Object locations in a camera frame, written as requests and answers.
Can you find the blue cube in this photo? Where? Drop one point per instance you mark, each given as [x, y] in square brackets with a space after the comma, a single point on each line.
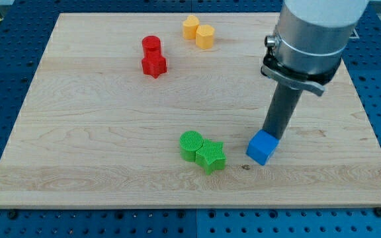
[261, 147]

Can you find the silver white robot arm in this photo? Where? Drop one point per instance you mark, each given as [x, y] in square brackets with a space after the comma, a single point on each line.
[304, 51]

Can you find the green star block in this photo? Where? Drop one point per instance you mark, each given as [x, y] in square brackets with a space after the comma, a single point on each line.
[211, 156]

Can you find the red star block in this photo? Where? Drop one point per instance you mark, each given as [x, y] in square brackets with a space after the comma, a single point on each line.
[154, 65]

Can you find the green cylinder block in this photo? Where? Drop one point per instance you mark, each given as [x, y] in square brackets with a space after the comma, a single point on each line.
[190, 142]

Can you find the light wooden board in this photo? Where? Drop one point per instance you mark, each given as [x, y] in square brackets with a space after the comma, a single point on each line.
[95, 132]

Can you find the red cylinder block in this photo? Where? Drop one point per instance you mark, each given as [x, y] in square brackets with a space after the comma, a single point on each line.
[151, 44]

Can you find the yellow hexagon block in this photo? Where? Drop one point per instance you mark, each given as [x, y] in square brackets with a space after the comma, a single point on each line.
[205, 36]

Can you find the yellow heart block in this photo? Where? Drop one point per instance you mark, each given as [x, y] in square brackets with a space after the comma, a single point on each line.
[189, 27]

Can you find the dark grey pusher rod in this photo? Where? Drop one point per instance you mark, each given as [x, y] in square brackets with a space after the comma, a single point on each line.
[280, 111]

